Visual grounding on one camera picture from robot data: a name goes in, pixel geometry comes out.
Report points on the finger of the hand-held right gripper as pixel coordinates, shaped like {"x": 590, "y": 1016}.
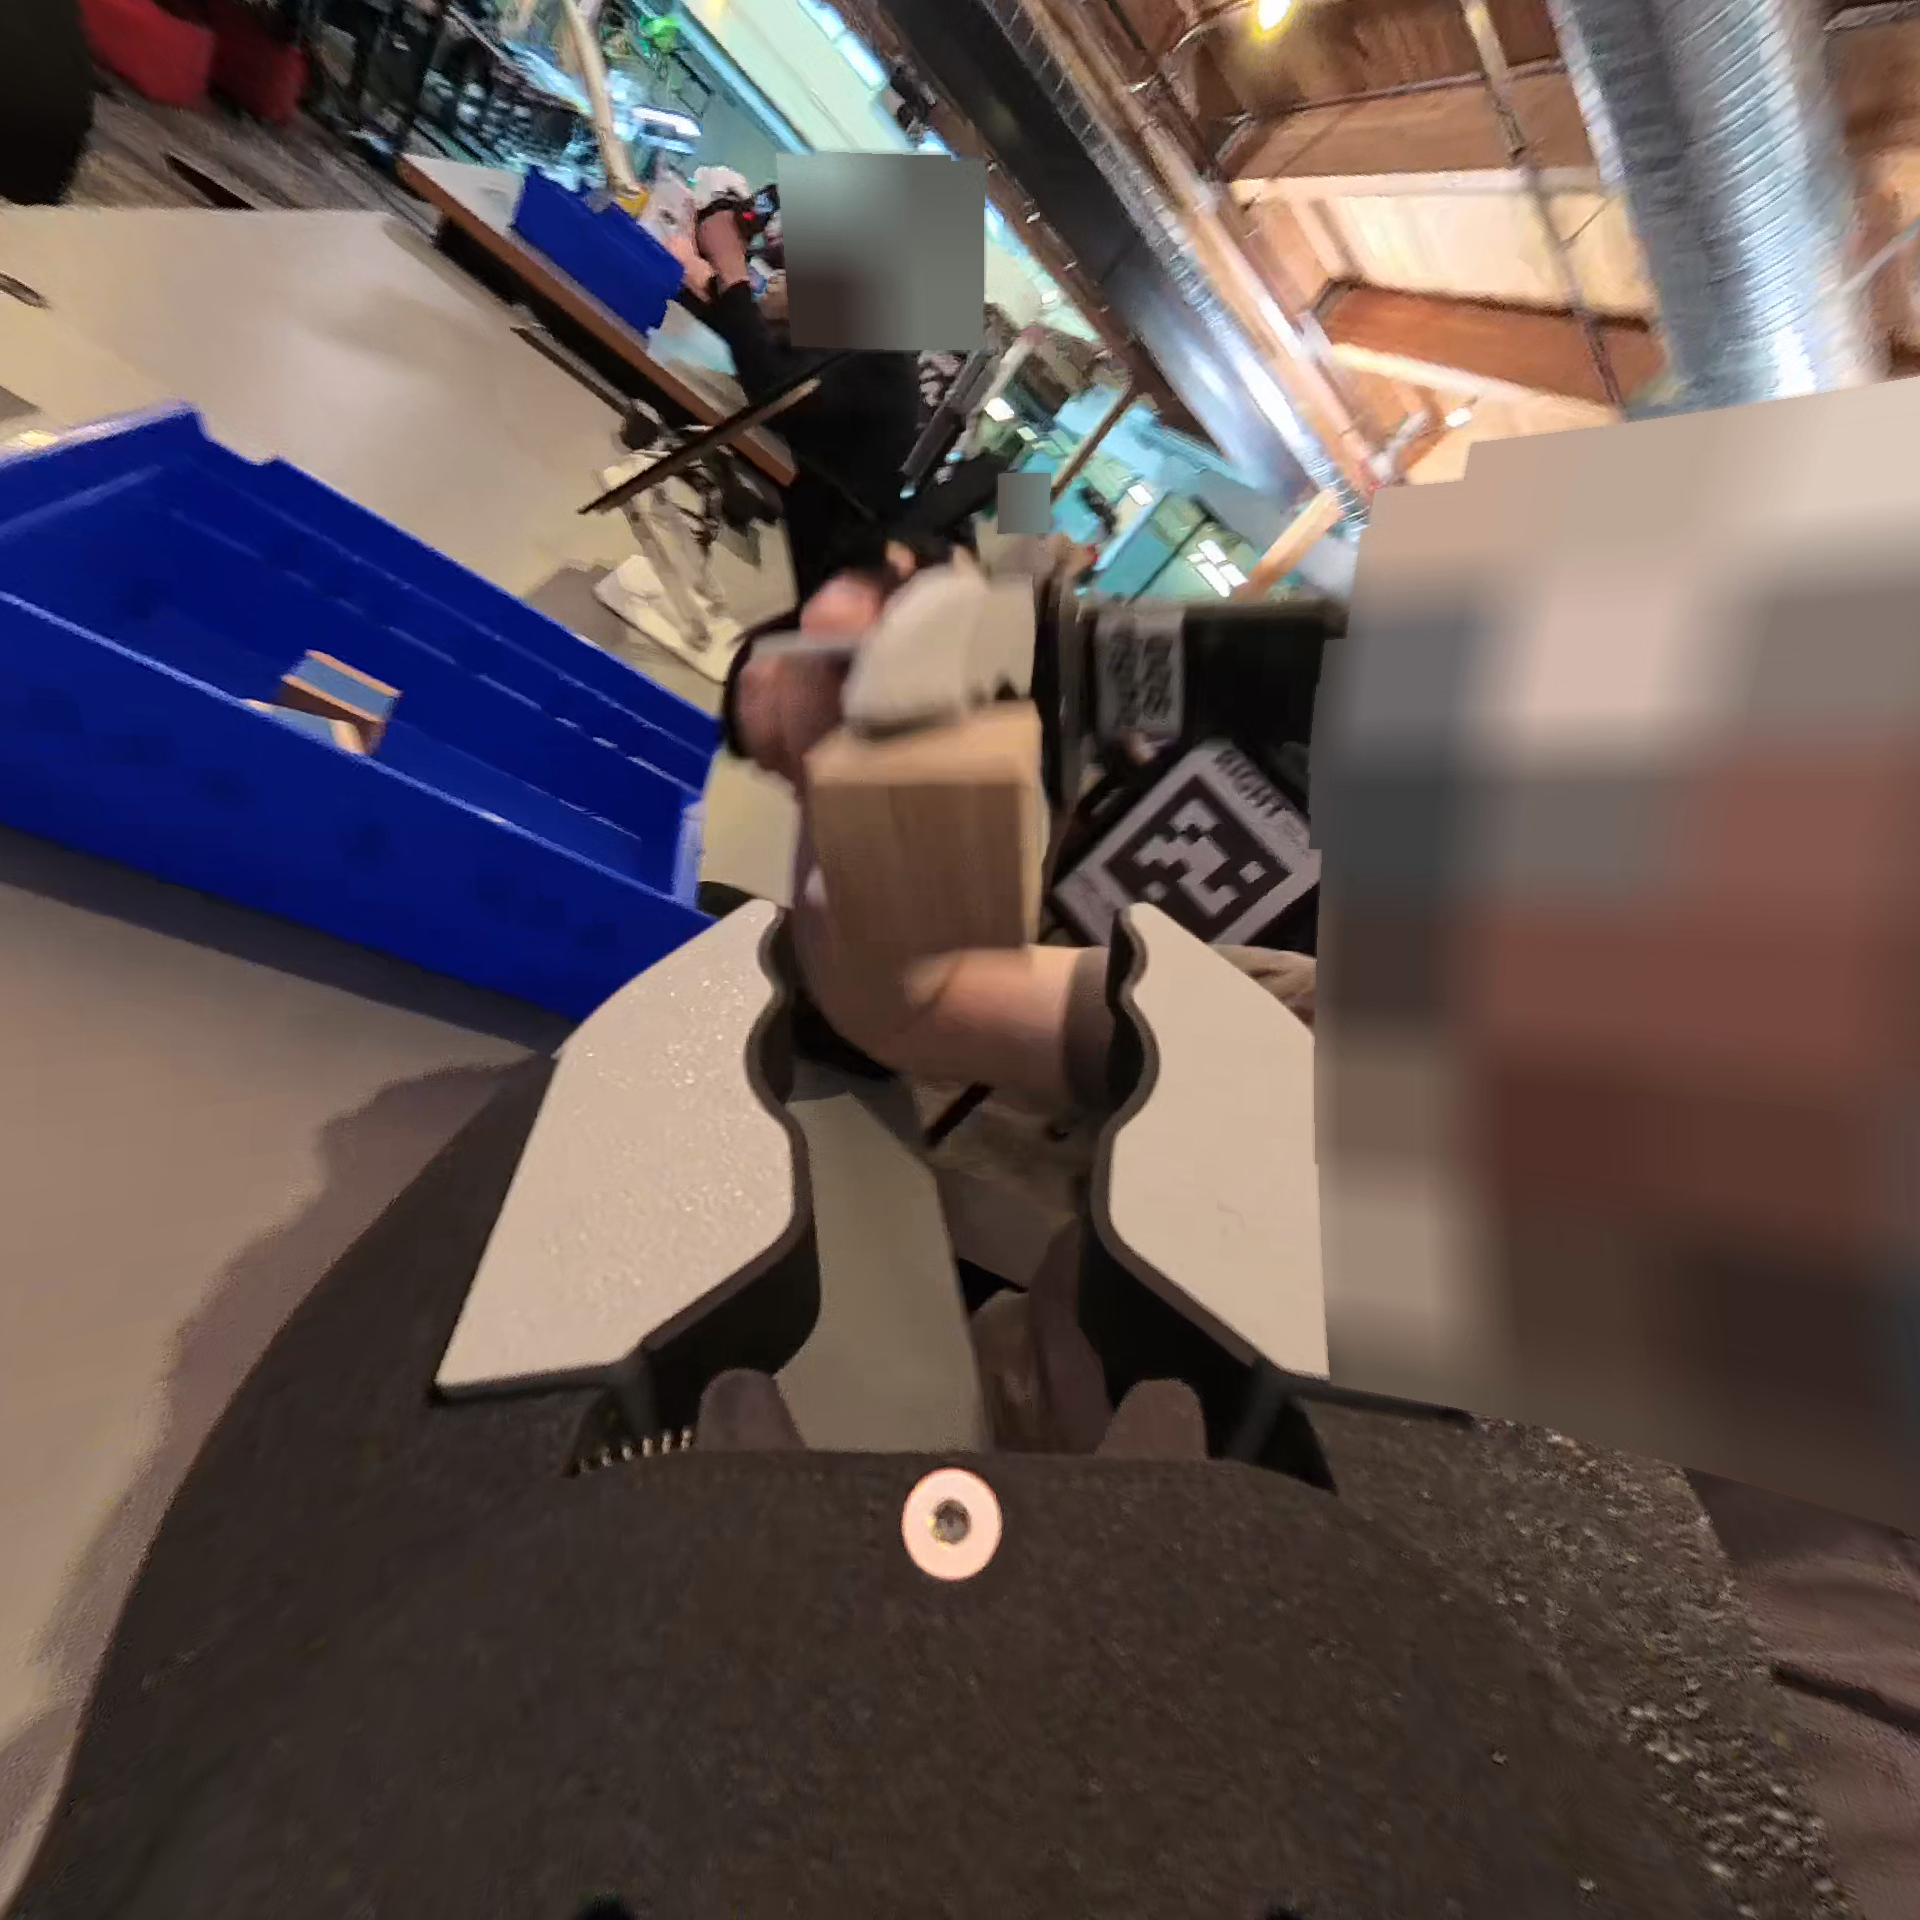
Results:
{"x": 915, "y": 662}
{"x": 1009, "y": 639}

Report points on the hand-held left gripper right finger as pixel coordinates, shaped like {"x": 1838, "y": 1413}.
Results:
{"x": 1222, "y": 1184}

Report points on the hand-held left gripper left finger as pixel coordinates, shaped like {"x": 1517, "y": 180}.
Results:
{"x": 645, "y": 1184}

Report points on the blue-striped wooden cube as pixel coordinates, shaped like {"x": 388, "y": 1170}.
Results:
{"x": 931, "y": 855}
{"x": 340, "y": 698}

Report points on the blue plastic bin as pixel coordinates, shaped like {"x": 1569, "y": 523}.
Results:
{"x": 451, "y": 780}
{"x": 598, "y": 242}

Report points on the person's right forearm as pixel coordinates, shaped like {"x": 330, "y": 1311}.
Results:
{"x": 974, "y": 1020}

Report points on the person's right hand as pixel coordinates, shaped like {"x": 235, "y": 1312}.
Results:
{"x": 787, "y": 706}

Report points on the wooden-edged work table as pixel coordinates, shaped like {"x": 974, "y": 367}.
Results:
{"x": 570, "y": 285}

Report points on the person's dark trousers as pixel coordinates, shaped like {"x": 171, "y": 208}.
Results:
{"x": 1829, "y": 1682}

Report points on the silver ventilation duct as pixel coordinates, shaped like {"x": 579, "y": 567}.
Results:
{"x": 1709, "y": 196}

